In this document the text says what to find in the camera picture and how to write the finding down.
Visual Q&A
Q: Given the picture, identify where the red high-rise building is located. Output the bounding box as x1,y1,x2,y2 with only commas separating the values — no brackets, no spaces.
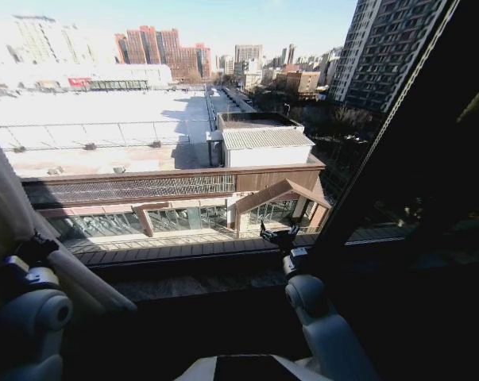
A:
114,25,213,82

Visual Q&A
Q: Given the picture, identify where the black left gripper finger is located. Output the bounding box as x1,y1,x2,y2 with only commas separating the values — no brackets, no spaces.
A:
29,231,60,252

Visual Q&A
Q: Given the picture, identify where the white robot front shell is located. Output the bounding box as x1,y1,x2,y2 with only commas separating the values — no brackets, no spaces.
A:
174,353,332,381

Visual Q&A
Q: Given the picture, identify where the brown gabled low building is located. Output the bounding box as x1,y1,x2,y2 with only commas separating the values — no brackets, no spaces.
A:
21,155,333,241

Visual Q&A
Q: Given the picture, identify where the dark grey tower building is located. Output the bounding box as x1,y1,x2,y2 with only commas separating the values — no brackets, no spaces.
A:
326,0,449,114

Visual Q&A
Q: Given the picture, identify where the grey stone window sill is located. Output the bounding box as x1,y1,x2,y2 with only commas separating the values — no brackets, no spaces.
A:
110,266,289,304

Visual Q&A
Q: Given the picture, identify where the white flat-roofed building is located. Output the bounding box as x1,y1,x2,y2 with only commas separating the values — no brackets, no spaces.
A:
0,87,220,179

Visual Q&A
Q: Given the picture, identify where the beige fabric curtain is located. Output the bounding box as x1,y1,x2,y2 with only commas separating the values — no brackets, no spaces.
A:
0,125,138,315

